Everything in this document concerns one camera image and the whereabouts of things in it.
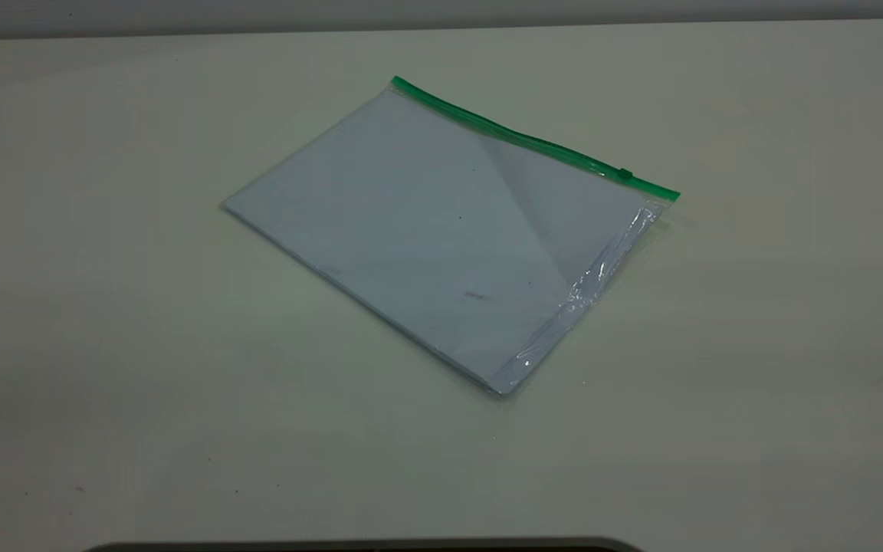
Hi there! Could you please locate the clear zip bag green zipper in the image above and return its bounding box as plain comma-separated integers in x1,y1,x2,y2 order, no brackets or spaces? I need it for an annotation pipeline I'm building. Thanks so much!
220,74,682,400

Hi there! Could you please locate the white paper stack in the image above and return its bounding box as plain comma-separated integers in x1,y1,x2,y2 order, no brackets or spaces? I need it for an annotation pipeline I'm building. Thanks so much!
222,87,648,393

